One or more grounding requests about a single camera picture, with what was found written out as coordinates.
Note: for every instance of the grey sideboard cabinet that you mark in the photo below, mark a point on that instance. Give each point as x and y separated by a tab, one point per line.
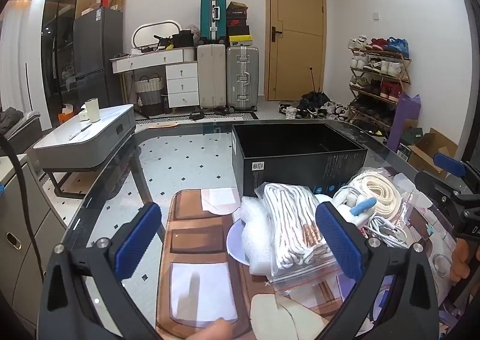
22	220

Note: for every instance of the plain black shoe box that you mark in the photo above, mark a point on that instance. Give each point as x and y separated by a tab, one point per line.
238	31

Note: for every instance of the brown lid shoe box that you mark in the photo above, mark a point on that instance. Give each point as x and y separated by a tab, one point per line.
237	6

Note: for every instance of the thin pen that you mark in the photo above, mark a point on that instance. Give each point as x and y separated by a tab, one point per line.
80	131

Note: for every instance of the teal suitcase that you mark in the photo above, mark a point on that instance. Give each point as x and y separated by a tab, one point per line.
208	17

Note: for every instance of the black red logo shoe box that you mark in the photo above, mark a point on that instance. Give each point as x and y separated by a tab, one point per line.
237	19

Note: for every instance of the white ribbed container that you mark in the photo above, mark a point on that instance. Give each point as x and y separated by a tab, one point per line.
188	54

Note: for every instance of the white oval mirror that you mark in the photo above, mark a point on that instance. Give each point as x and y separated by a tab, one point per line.
157	34

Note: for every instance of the open cardboard box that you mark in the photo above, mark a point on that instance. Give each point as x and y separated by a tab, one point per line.
435	152

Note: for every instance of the white dresser with drawers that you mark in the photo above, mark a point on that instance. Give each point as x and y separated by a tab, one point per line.
182	84

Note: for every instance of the small blue fuzzy object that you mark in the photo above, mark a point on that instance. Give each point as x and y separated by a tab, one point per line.
363	208

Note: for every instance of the black labelled box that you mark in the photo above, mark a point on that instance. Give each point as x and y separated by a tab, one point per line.
405	151

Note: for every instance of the white foam sheet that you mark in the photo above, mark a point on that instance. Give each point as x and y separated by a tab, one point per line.
255	235

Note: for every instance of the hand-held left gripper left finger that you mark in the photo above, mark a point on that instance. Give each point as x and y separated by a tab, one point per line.
138	238

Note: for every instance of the black bag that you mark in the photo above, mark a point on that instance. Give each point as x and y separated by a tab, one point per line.
183	39

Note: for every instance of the woven laundry basket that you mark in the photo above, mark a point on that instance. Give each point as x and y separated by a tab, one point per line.
149	98

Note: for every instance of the black umbrella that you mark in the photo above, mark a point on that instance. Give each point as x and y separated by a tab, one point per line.
311	98

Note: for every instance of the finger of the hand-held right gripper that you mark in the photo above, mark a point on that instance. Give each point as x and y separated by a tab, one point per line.
449	162
442	191

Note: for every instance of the white cup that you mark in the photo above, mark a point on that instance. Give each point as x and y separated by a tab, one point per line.
92	111

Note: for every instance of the pale round plate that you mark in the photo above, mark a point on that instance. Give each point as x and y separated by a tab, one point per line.
234	242

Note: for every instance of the dark jacket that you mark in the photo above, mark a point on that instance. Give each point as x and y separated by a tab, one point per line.
9	118

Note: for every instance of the orange tissue box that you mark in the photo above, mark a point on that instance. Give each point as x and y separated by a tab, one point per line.
65	111

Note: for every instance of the person's right hand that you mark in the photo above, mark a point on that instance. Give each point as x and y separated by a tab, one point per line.
460	261

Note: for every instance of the white curtain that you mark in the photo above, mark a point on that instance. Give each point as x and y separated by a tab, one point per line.
18	54

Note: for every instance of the dark green box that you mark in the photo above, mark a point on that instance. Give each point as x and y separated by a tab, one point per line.
412	135

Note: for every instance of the dark grey fridge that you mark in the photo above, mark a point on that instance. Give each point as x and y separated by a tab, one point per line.
97	54

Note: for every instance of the wooden shoe rack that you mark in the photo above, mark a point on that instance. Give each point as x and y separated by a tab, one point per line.
404	62

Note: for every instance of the yellow black shoe box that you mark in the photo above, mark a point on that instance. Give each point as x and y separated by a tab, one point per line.
240	40

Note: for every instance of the black glass cabinet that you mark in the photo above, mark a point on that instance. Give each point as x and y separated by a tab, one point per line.
56	43

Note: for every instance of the white trash bin black liner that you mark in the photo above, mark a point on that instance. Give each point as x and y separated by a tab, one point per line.
369	131

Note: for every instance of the small black floor gadget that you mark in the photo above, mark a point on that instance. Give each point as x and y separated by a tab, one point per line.
197	114

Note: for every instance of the wooden door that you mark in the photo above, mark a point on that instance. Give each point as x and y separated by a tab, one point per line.
296	6

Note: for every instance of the pile of scattered shoes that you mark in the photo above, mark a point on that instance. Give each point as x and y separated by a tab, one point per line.
318	109

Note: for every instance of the black cardboard box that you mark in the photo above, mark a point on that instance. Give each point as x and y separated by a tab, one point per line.
300	171

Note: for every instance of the brown printed table mat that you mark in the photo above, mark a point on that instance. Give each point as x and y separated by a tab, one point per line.
202	235

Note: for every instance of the grey sofa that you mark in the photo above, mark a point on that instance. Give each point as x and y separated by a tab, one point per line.
26	126

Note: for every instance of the bag of white striped laces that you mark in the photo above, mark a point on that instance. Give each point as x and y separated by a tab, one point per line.
292	220

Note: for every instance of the purple mat bag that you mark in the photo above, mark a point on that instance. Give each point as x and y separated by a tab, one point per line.
403	118

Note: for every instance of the beige suitcase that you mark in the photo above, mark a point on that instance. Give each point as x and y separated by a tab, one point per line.
212	77

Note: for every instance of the silver suitcase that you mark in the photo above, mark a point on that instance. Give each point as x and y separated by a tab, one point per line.
242	79

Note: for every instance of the grey white coffee table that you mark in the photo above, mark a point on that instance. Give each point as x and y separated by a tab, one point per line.
86	141

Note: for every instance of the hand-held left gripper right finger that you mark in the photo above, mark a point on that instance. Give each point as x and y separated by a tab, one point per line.
339	238

